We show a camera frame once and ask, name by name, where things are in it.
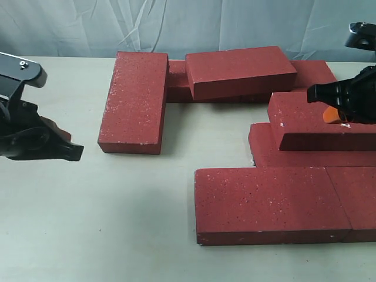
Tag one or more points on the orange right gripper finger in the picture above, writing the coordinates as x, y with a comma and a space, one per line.
330, 115

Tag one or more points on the red brick top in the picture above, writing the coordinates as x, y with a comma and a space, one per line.
239, 72

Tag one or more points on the red brick rear under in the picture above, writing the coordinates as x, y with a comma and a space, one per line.
178, 90

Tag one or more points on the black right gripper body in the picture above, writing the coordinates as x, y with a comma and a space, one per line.
353, 98

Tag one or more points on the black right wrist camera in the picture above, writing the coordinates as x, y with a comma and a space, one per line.
362, 36

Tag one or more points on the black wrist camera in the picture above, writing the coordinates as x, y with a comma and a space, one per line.
16, 72
362, 36

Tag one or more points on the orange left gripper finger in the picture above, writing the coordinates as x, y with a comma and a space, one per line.
63, 134

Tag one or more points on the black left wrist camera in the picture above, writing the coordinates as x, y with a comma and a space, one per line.
16, 72

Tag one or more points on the red brick with white mark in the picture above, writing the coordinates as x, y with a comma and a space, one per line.
298, 126

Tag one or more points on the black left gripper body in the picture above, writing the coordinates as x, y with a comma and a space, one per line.
25, 135

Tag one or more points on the white backdrop curtain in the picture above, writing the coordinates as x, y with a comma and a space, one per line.
302, 29

